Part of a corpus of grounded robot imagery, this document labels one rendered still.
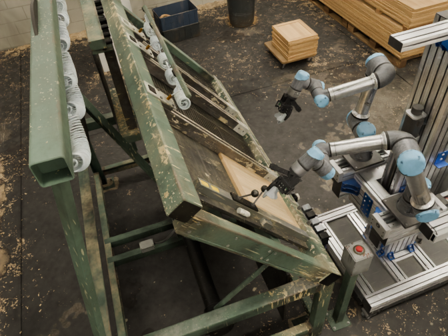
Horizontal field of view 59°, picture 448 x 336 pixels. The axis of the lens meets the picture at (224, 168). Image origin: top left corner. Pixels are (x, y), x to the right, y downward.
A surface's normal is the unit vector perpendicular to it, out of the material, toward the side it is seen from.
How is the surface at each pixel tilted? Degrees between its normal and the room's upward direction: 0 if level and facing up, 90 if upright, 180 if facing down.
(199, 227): 90
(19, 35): 90
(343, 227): 0
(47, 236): 0
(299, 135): 0
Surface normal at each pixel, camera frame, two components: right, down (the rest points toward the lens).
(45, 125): -0.07, -0.70
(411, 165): -0.11, 0.62
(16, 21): 0.35, 0.65
